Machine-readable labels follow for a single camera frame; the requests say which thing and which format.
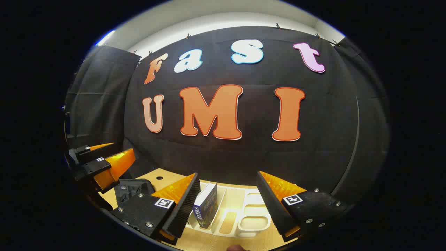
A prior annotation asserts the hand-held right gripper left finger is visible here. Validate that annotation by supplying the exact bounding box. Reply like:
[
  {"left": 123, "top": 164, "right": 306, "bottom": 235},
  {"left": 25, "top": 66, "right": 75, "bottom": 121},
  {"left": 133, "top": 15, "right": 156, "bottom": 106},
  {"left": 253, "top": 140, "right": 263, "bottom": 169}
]
[{"left": 111, "top": 173, "right": 201, "bottom": 245}]

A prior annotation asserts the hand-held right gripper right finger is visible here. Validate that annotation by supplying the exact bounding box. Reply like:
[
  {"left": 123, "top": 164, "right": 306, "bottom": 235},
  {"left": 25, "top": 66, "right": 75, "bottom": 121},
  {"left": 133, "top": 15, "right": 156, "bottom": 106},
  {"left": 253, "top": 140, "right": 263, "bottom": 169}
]
[{"left": 257, "top": 171, "right": 353, "bottom": 243}]

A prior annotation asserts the white plastic bookshelf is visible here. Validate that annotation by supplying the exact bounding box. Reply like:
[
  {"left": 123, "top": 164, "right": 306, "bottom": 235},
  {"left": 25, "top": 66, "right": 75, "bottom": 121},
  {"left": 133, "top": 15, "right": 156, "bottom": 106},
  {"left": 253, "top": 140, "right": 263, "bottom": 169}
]
[{"left": 186, "top": 181, "right": 272, "bottom": 238}]

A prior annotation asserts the blue spine book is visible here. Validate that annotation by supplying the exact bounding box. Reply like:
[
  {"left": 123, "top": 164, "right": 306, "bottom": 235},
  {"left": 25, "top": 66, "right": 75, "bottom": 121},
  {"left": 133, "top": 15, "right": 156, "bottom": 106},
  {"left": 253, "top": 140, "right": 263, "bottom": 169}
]
[{"left": 192, "top": 183, "right": 218, "bottom": 229}]

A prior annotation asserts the black schoolbag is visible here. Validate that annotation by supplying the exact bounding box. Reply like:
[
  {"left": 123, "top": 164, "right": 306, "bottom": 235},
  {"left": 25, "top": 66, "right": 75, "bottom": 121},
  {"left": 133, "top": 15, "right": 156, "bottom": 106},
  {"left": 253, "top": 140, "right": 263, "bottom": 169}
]
[{"left": 114, "top": 178, "right": 155, "bottom": 210}]

